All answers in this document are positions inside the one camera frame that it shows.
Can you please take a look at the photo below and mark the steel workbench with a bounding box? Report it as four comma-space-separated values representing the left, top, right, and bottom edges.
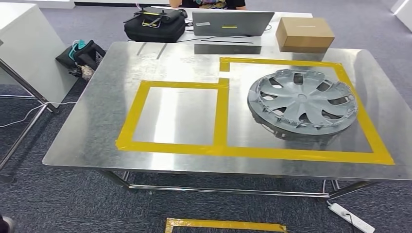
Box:
42, 41, 412, 201

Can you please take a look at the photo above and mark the grey laptop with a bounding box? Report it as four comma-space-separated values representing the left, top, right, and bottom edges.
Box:
191, 11, 275, 37

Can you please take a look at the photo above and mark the grey wheel hubcap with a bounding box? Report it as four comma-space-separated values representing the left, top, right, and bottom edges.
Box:
247, 68, 359, 139

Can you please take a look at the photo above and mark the black carrying case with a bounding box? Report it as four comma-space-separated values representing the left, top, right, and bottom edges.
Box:
123, 8, 188, 43

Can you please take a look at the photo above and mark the black remote controller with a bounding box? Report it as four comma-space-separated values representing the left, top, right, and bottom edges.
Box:
123, 6, 184, 28

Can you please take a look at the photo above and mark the person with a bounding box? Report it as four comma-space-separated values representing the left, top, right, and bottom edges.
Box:
169, 0, 247, 10

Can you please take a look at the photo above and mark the brown cardboard box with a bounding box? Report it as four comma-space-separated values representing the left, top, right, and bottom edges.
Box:
275, 17, 335, 54

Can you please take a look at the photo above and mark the black bag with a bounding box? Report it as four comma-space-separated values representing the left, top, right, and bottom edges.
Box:
55, 39, 107, 81

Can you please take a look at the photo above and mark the teal plastic item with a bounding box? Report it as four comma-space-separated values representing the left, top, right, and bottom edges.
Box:
69, 39, 87, 60

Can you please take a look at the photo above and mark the white power strip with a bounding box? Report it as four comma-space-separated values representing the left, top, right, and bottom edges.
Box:
327, 202, 376, 233

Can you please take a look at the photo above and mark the white desk with metal legs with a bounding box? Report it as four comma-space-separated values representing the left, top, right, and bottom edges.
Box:
0, 2, 79, 184

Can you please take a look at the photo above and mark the white floor cable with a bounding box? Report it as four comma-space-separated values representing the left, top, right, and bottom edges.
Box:
0, 101, 78, 129

